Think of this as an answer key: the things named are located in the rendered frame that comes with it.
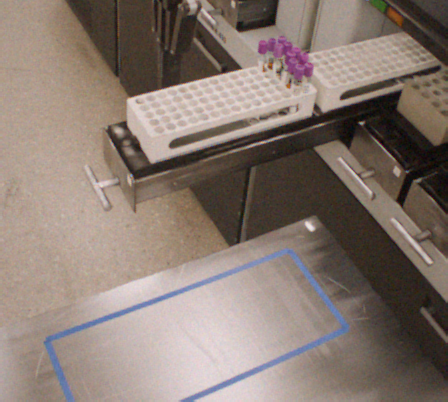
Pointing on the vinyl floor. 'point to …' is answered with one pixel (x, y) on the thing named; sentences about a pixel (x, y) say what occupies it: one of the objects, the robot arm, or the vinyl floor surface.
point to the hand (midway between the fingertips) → (169, 64)
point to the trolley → (226, 334)
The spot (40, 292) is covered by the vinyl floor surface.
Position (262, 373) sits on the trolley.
